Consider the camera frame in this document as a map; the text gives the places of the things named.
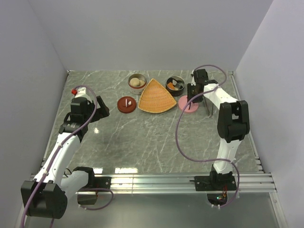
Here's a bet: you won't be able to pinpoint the brown round lid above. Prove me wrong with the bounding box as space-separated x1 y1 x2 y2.
117 96 137 114

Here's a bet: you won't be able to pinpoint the metal tongs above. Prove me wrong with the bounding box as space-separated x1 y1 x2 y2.
203 98 214 118

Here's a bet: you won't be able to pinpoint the pink round lid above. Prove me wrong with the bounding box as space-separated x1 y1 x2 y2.
178 95 199 113

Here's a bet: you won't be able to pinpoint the orange fried food piece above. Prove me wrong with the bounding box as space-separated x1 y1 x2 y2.
167 82 175 90

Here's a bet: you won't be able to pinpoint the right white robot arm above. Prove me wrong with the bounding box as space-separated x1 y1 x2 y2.
186 69 250 191

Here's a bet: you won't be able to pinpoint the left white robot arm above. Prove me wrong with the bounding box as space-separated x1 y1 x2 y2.
21 95 110 219

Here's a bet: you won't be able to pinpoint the black steel lunch bowl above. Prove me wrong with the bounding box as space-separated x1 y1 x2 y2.
165 76 185 97

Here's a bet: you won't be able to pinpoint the orange wicker triangular tray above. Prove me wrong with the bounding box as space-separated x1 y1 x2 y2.
138 78 177 114

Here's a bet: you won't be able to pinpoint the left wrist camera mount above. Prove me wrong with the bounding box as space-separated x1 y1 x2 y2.
71 86 92 102

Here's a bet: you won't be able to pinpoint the aluminium frame rail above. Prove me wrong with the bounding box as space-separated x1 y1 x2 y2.
39 171 276 197

